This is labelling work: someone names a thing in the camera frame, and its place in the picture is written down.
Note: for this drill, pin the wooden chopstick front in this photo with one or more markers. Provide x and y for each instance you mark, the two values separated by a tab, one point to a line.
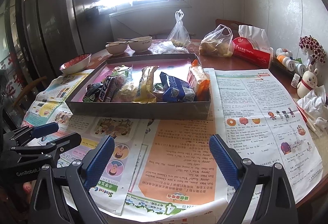
119	43

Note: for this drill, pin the crumpled white tissue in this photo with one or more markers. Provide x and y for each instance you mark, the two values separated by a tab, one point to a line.
314	104

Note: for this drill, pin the blue snack packet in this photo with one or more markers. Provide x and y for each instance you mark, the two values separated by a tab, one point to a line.
175	89

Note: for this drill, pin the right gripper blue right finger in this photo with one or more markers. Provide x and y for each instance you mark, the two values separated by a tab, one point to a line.
227	159

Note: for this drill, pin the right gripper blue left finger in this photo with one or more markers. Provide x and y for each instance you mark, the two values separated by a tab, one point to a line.
96	160

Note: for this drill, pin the tall knotted plastic bag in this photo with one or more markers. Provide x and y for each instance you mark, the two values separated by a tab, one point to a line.
179	36

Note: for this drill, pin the red white flower ornament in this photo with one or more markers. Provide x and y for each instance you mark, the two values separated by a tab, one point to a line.
313	50

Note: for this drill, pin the wooden chair back right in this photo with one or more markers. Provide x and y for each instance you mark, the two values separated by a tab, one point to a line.
233	25

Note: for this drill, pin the white newspaper right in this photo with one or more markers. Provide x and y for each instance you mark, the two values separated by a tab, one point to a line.
177	179

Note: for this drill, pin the orange cap medicine bottle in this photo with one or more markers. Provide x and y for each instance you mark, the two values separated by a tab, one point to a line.
286	62

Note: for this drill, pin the white medicine bottle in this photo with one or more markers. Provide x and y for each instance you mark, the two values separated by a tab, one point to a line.
300	69

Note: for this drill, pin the clear wrapped red pastry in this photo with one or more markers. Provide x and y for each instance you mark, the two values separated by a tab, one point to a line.
119	81

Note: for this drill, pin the red white patterned bowl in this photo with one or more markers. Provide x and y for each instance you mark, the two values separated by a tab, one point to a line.
76	64

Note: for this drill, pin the white rabbit figurine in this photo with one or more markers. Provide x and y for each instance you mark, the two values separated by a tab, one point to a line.
308	82

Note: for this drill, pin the dark refrigerator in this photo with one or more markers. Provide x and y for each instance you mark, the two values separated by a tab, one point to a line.
59	30

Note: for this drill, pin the small white pill bottle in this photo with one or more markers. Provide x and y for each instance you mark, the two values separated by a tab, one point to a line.
295	80

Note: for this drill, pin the white bowl left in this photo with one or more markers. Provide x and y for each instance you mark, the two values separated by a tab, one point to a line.
116	49

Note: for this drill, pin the black green snack packet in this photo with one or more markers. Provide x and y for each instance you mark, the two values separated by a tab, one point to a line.
92	93

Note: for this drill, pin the crumpled empty plastic bag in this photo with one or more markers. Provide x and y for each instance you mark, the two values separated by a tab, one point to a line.
167	47

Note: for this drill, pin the clear bag rice cake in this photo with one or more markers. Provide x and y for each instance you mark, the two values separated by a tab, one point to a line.
126	93

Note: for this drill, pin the white bowl right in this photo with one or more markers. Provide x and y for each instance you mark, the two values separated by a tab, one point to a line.
140	44

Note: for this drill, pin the red tissue pack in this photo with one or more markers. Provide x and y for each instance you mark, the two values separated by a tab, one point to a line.
252	45

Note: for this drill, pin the yellow cake snack packet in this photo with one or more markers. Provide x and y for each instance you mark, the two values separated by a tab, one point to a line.
145	88

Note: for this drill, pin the wooden chopstick back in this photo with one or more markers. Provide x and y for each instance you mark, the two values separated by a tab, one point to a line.
127	40

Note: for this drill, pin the person's hand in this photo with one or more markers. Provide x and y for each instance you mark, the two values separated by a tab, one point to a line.
28	189

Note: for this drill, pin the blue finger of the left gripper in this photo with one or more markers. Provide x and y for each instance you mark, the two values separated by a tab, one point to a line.
44	130
66	143

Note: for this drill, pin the grey cardboard tray box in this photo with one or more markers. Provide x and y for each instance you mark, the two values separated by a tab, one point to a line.
176	65

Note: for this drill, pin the colourful newspaper left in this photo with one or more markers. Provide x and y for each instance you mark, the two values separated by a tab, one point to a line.
49	106

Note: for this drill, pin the orange cracker packet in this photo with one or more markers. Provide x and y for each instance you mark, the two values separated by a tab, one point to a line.
198	81

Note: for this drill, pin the plastic bag of buns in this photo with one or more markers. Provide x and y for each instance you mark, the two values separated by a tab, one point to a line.
217	43

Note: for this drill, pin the wooden chopstick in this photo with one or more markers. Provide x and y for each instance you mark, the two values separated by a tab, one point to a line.
127	40
119	43

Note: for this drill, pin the green wrapped pastry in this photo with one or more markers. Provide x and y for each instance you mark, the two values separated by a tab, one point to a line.
123	71

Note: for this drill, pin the brown chocolate bar wrapper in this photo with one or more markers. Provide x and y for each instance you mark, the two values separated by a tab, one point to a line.
104	88

